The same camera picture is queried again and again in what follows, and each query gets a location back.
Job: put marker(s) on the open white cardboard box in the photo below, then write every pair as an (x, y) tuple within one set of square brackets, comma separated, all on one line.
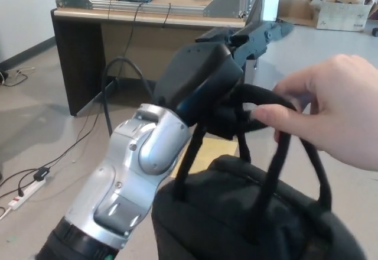
[(339, 17)]

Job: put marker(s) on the flat brown cardboard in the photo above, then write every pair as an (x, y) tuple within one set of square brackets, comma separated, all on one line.
[(295, 11)]

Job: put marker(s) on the white power strip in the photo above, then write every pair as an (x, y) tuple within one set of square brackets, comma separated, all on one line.
[(26, 193)]

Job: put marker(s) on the small dark floor object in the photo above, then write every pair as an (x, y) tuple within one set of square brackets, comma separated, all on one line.
[(375, 32)]

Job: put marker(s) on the yellow paper sheet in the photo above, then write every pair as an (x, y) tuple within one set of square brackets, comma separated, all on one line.
[(218, 147)]

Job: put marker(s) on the person's bare hand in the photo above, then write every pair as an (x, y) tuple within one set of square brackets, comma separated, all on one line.
[(339, 109)]

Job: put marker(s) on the dark wooden desk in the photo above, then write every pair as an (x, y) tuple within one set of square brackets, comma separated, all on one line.
[(177, 35)]

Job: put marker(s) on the black power adapter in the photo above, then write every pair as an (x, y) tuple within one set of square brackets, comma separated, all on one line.
[(41, 173)]

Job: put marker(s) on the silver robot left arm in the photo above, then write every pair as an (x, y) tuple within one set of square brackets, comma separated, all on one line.
[(133, 159)]

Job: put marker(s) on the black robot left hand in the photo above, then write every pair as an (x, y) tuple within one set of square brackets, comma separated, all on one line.
[(200, 74)]

